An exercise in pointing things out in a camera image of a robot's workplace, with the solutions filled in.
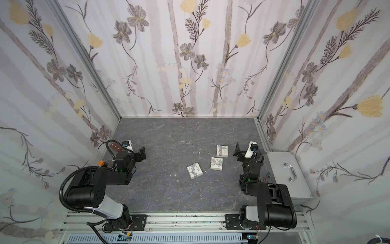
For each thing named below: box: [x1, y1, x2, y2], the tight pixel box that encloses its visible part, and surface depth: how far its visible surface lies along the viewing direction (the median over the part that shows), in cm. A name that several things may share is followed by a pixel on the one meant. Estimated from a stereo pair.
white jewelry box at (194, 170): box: [186, 162, 204, 180], surface depth 90 cm
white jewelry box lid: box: [210, 157, 223, 171], surface depth 93 cm
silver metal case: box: [260, 151, 314, 206], surface depth 78 cm
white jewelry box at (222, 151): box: [216, 144, 229, 158], surface depth 100 cm
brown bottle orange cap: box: [97, 160, 108, 167], surface depth 88 cm
